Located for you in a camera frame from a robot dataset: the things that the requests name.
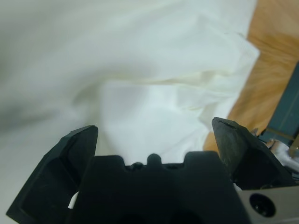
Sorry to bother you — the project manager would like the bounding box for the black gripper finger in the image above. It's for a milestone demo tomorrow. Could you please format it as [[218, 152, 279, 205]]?
[[6, 125, 99, 224], [211, 117, 296, 191]]

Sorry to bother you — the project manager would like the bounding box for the white T-shirt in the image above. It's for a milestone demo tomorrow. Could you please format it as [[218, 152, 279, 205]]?
[[0, 0, 261, 210]]

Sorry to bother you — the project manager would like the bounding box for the white upright post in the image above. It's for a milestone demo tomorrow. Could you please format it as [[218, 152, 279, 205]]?
[[267, 139, 294, 168]]

